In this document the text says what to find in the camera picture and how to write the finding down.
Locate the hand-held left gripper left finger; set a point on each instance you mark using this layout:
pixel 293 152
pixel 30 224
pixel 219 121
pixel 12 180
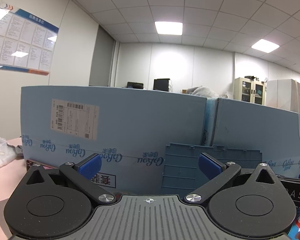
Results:
pixel 89 168

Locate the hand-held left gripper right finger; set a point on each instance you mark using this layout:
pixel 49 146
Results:
pixel 210 167

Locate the blue plastic lidded crate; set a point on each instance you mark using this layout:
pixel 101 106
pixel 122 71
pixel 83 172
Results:
pixel 210 165

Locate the blue printed mat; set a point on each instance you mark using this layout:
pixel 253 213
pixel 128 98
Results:
pixel 293 226

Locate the dark printed box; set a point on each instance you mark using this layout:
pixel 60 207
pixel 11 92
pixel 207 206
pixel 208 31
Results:
pixel 43 163

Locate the large blue labelled cardboard box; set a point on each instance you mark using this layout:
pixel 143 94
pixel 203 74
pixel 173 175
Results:
pixel 130 120

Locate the grey cloth heap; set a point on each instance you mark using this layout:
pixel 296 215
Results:
pixel 203 92

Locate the small grey object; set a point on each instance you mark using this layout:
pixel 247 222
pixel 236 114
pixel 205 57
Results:
pixel 16 150

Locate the cream glass-door cabinet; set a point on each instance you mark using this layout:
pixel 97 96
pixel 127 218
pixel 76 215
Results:
pixel 250 91

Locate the white plastic bag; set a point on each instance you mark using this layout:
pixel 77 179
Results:
pixel 0 152

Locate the black computer monitor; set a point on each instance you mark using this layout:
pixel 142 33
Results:
pixel 135 85
pixel 161 84

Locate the white paper bag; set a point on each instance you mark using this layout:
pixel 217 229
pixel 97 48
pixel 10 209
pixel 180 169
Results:
pixel 282 93

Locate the square ceiling light panel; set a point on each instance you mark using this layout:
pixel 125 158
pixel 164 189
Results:
pixel 168 28
pixel 265 45

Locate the wall notice board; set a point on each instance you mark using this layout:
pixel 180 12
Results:
pixel 22 37

